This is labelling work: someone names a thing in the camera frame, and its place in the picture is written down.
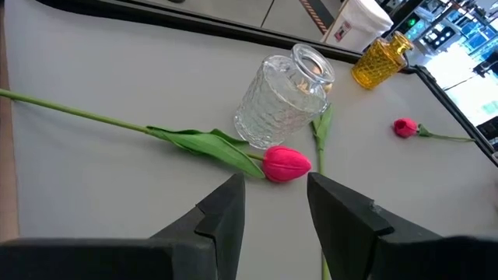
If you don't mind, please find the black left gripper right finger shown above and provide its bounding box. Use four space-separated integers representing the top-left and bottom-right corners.
306 172 443 280

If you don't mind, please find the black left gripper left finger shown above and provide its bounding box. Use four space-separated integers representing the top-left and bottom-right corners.
149 173 247 280

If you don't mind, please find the red artificial tulip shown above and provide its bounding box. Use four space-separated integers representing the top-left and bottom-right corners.
392 117 476 143
0 88 313 184

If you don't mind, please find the peach artificial tulip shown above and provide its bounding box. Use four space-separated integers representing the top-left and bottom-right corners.
310 80 335 280

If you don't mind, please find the clear textured glass vase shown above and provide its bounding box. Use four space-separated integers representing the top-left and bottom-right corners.
233 43 336 151

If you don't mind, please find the yellow textured glass vase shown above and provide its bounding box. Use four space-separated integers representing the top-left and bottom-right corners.
351 31 415 90

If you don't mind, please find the white trash bin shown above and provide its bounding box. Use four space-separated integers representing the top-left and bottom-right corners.
321 0 394 54

